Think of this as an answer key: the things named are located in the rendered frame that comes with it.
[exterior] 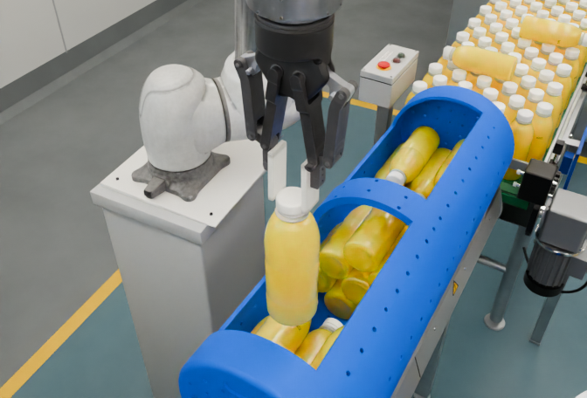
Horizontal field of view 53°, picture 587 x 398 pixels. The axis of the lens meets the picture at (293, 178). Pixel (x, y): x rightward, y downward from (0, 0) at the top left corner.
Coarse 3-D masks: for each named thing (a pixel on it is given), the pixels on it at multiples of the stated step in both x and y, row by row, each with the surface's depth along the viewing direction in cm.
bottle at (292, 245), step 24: (312, 216) 71; (264, 240) 73; (288, 240) 69; (312, 240) 70; (288, 264) 71; (312, 264) 72; (288, 288) 74; (312, 288) 75; (288, 312) 76; (312, 312) 78
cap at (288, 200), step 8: (280, 192) 69; (288, 192) 70; (296, 192) 70; (280, 200) 68; (288, 200) 68; (296, 200) 68; (280, 208) 68; (288, 208) 68; (296, 208) 68; (288, 216) 68; (296, 216) 68
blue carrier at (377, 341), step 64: (448, 128) 141; (384, 192) 105; (448, 192) 110; (448, 256) 105; (256, 320) 105; (320, 320) 115; (384, 320) 88; (192, 384) 86; (256, 384) 76; (320, 384) 78; (384, 384) 86
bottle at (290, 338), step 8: (272, 320) 95; (264, 328) 94; (272, 328) 94; (280, 328) 94; (288, 328) 94; (296, 328) 95; (304, 328) 96; (264, 336) 92; (272, 336) 92; (280, 336) 93; (288, 336) 93; (296, 336) 94; (304, 336) 96; (280, 344) 92; (288, 344) 93; (296, 344) 94
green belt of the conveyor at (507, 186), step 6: (582, 72) 208; (570, 96) 196; (558, 126) 182; (552, 138) 177; (546, 150) 172; (504, 180) 161; (516, 180) 161; (504, 186) 160; (510, 186) 159; (510, 192) 158; (516, 192) 158; (504, 198) 160; (510, 198) 159; (516, 198) 158; (510, 204) 161; (516, 204) 159; (522, 204) 158; (528, 204) 162
